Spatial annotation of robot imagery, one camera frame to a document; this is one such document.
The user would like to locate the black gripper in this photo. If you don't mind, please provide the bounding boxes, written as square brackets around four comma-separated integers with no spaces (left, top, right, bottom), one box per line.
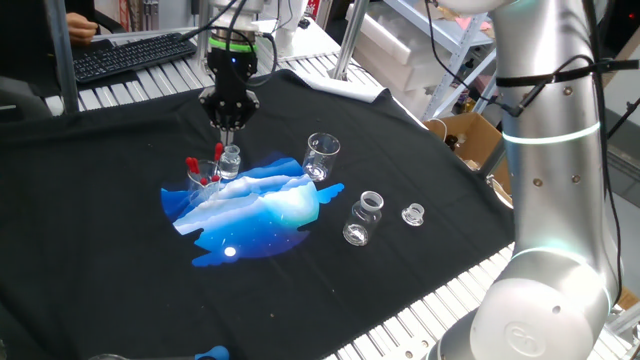
[198,48,261,147]

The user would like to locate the bare person hand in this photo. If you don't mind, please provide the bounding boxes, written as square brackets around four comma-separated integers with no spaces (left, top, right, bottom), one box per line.
[64,10,99,47]

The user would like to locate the small clear glass vial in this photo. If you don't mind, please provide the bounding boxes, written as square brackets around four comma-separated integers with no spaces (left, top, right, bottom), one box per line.
[218,144,242,181]

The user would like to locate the glass beaker holding droppers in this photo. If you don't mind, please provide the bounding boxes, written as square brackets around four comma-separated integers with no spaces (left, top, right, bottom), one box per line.
[186,158,223,206]

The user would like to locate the white plastic stand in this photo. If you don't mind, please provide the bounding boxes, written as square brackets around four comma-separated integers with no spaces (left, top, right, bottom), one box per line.
[274,0,309,57]

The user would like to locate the clear glass beaker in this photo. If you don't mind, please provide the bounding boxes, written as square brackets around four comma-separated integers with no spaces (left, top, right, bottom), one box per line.
[301,132,342,183]

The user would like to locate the black computer keyboard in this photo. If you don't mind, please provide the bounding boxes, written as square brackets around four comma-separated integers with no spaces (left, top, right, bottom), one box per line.
[72,32,198,84]

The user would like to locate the white towel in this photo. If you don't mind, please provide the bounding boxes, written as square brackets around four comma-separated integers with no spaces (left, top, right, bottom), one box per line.
[304,74,391,104]

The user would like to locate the white foam blocks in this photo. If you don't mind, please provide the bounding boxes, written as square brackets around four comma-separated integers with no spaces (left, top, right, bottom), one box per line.
[352,2,454,96]

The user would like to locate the clear wide-mouth glass bottle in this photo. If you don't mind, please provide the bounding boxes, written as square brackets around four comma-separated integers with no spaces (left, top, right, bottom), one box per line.
[342,190,385,247]

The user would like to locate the grey chair back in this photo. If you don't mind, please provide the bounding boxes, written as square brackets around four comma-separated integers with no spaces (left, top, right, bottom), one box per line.
[0,74,54,124]

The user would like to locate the black cloth with blue print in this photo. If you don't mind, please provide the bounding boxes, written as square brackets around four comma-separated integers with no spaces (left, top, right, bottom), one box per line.
[0,68,516,360]

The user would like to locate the grey metal shelf rack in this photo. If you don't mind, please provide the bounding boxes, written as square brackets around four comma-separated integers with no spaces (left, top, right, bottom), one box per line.
[384,0,501,121]

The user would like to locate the brown cardboard box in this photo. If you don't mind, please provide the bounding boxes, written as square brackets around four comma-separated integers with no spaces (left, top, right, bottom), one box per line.
[423,112,514,196]

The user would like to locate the long blue bulb pipette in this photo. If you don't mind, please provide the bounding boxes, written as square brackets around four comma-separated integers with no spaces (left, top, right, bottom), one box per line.
[149,344,231,360]

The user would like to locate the green wrist adapter ring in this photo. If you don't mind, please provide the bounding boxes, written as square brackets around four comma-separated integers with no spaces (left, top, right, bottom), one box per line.
[208,35,259,54]

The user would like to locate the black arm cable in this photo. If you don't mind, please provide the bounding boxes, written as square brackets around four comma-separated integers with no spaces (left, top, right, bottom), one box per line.
[423,0,640,306]

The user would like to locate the black cable strap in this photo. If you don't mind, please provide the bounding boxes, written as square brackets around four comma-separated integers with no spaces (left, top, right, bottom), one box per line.
[494,58,640,90]

